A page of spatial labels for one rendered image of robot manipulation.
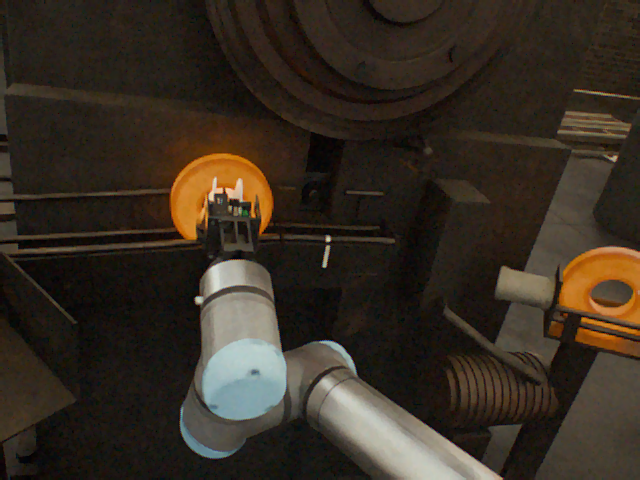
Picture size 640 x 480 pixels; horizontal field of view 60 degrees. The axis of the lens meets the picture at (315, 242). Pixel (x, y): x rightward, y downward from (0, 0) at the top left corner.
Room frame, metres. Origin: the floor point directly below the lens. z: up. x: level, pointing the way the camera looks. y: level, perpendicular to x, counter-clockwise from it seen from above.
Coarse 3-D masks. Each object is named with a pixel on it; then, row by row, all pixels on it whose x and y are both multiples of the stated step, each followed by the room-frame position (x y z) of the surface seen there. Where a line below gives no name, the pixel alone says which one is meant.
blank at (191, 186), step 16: (208, 160) 0.77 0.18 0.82; (224, 160) 0.77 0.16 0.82; (240, 160) 0.79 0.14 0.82; (192, 176) 0.76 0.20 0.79; (208, 176) 0.76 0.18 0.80; (224, 176) 0.77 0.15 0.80; (240, 176) 0.78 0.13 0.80; (256, 176) 0.79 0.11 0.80; (176, 192) 0.75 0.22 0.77; (192, 192) 0.76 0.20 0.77; (256, 192) 0.79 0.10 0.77; (176, 208) 0.75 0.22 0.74; (192, 208) 0.76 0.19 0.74; (272, 208) 0.80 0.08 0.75; (176, 224) 0.75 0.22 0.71; (192, 224) 0.76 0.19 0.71
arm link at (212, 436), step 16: (192, 384) 0.49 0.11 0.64; (192, 400) 0.48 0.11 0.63; (192, 416) 0.48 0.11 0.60; (208, 416) 0.47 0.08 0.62; (272, 416) 0.52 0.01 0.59; (192, 432) 0.48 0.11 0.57; (208, 432) 0.47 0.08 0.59; (224, 432) 0.47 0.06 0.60; (240, 432) 0.49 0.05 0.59; (256, 432) 0.51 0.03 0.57; (192, 448) 0.49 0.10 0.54; (208, 448) 0.48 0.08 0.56; (224, 448) 0.49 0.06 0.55
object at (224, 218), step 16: (208, 192) 0.68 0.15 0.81; (208, 208) 0.65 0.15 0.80; (224, 208) 0.66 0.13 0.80; (240, 208) 0.68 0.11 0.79; (256, 208) 0.69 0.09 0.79; (208, 224) 0.63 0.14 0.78; (224, 224) 0.64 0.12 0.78; (240, 224) 0.64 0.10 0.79; (256, 224) 0.67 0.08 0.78; (208, 240) 0.64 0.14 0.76; (224, 240) 0.62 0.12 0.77; (240, 240) 0.64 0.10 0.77; (256, 240) 0.66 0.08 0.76; (208, 256) 0.65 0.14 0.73; (224, 256) 0.59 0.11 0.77; (240, 256) 0.61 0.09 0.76
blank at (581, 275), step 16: (592, 256) 0.81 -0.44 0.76; (608, 256) 0.80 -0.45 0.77; (624, 256) 0.79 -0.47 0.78; (576, 272) 0.81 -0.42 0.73; (592, 272) 0.80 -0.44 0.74; (608, 272) 0.80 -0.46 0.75; (624, 272) 0.79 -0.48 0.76; (576, 288) 0.80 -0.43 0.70; (592, 288) 0.80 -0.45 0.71; (560, 304) 0.81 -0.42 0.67; (576, 304) 0.80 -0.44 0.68; (592, 304) 0.81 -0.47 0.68; (592, 320) 0.79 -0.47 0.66; (592, 336) 0.79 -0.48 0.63; (608, 336) 0.78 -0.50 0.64
